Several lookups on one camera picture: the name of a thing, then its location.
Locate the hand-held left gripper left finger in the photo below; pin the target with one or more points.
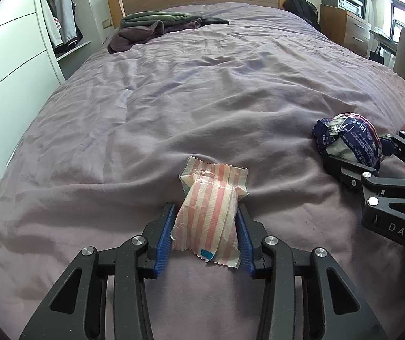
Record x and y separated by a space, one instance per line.
163 244

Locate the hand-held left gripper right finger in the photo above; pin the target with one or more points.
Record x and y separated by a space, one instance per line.
244 251

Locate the dark blue snack packet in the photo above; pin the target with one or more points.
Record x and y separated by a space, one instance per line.
351 131

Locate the pink striped snack packet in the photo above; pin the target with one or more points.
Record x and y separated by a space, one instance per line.
206 212

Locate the black bag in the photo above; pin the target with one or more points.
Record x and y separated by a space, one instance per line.
375 56

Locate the desk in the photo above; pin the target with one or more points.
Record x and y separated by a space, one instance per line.
384 39

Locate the wooden dresser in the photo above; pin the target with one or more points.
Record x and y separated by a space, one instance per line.
347 28

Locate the bed with purple sheet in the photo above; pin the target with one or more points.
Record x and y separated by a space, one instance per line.
223 95

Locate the grey printer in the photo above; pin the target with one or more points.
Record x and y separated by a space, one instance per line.
342 0

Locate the black backpack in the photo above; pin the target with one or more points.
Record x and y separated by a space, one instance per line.
303 10

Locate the dark purple cloth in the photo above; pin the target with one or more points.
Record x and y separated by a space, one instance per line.
131 37

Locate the white wardrobe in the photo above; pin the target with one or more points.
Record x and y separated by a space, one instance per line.
7 49

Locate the hanging clothes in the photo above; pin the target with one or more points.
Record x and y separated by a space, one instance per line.
61 14

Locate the wall switch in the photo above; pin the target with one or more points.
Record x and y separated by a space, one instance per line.
107 24

